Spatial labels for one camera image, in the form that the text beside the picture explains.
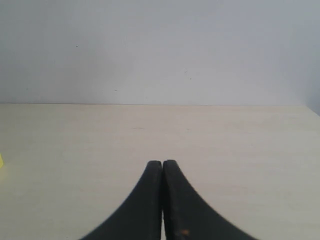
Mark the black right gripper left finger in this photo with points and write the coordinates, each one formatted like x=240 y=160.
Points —
x=139 y=217

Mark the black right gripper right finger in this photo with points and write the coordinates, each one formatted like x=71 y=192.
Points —
x=187 y=216

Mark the yellow foam cube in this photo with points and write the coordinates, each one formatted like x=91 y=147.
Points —
x=1 y=161

